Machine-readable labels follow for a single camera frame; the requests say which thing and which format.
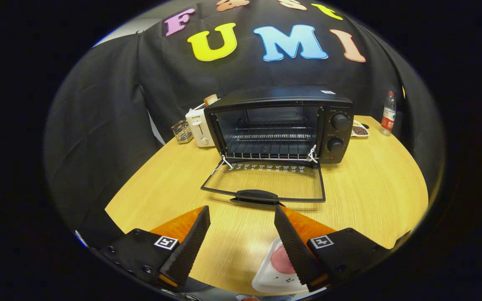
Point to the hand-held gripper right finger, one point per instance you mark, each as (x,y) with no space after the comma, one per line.
(293,251)

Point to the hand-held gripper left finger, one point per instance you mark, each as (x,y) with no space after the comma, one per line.
(188,251)

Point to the pink ham slice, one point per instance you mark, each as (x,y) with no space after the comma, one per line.
(282,261)

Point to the white rectangular plate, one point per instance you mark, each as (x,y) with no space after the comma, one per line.
(268,278)

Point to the black toaster oven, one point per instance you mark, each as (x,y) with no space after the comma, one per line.
(335,133)

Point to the white pop-up toaster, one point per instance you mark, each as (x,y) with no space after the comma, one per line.
(199,125)

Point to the white divided snack dish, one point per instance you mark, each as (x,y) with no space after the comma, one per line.
(360,130)

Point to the brown bread slice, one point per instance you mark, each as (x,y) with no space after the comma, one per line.
(210,99)

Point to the clear plastic water bottle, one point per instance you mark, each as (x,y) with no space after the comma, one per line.
(388,115)

